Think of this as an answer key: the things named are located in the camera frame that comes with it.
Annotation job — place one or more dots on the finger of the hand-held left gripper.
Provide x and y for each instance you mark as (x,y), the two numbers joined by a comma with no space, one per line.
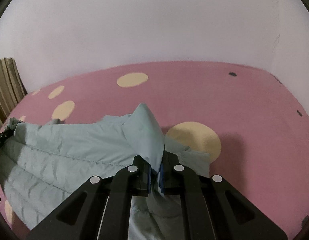
(0,138)

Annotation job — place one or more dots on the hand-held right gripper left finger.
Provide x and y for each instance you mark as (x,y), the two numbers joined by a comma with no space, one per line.
(149,180)

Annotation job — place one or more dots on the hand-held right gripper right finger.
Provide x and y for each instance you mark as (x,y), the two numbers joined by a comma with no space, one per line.
(162,177)

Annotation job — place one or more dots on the light blue puffer jacket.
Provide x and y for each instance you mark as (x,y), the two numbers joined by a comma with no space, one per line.
(69,142)

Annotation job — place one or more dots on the pink dotted bed sheet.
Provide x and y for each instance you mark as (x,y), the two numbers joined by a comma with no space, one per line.
(244,117)

